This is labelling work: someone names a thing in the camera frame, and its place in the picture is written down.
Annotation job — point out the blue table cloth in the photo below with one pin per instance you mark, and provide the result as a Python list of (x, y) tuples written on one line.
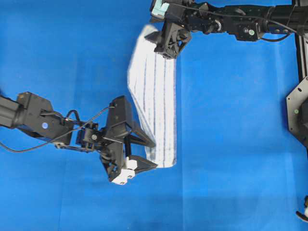
[(238, 167)]

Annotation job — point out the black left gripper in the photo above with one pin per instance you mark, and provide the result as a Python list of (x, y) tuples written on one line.
[(115, 154)]

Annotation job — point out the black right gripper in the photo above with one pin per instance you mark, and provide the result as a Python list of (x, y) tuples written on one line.
[(174, 36)]

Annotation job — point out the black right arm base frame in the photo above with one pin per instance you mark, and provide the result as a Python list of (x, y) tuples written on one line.
[(297, 100)]

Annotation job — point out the blue striped white towel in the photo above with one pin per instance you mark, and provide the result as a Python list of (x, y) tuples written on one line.
[(152, 85)]

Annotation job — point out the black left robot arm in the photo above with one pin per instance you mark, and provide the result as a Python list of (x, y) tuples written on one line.
[(35, 116)]

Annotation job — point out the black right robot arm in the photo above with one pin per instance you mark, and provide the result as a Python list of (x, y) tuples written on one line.
[(245, 22)]

